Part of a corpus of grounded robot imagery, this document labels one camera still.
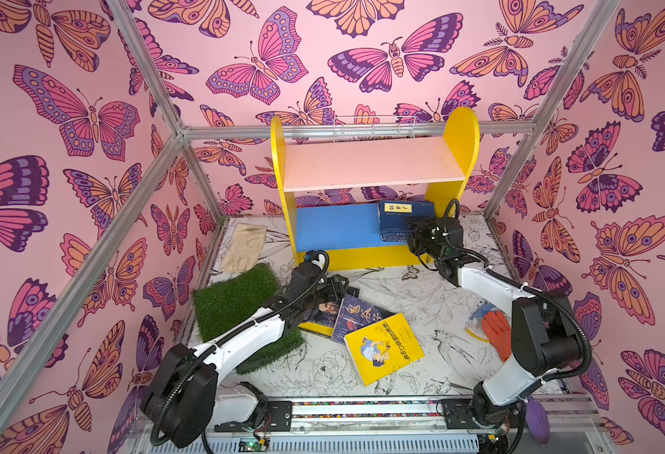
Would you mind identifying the purple cover book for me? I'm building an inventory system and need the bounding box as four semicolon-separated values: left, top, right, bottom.
330;294;393;344

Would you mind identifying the yellow cartoon cover book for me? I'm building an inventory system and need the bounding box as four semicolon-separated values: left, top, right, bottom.
344;313;425;386

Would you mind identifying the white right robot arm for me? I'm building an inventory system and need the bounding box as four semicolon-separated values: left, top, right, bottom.
406;217;593;410

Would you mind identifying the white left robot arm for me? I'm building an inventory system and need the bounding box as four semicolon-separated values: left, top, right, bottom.
139;262;350;449

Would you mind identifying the dark portrait cover book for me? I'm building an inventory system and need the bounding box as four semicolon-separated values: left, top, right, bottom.
299;302;341;338

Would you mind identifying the yellow wooden bookshelf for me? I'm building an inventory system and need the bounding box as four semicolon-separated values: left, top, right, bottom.
271;107;481;271

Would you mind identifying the beige cloth glove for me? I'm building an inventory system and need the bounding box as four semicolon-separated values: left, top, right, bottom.
221;223;267;274

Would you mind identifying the green artificial grass mat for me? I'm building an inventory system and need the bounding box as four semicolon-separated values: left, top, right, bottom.
193;263;306;375

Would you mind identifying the small green circuit board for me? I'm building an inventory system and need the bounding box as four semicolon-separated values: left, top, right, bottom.
238;438;270;453

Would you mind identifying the purple bulb object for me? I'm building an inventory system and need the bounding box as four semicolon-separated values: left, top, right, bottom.
525;396;551;446

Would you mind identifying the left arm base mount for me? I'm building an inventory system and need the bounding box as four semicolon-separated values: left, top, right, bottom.
209;381;294;432

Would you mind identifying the clear wire rack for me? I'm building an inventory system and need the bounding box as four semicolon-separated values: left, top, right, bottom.
332;115;417;142

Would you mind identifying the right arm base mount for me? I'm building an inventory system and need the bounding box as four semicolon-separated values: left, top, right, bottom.
436;383;526;431

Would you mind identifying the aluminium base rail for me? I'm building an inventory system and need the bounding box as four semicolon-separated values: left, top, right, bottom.
121;393;612;454

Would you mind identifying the aluminium frame post right rear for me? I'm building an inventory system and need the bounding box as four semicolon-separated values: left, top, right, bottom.
484;0;620;221

